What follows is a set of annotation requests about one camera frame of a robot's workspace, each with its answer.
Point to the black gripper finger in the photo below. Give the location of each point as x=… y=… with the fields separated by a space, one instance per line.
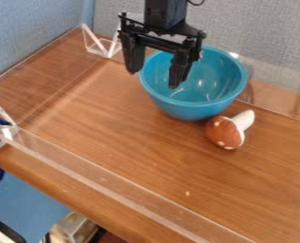
x=180 y=67
x=133 y=52

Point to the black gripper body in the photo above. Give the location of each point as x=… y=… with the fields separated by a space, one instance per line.
x=164 y=29

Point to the blue bowl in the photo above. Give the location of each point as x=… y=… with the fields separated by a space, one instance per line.
x=216 y=80

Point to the brown toy mushroom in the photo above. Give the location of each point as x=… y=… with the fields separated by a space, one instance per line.
x=225 y=131

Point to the clear acrylic barrier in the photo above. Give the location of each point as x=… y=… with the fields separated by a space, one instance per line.
x=85 y=138

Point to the clutter under the table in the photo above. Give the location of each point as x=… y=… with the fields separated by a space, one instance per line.
x=74 y=229

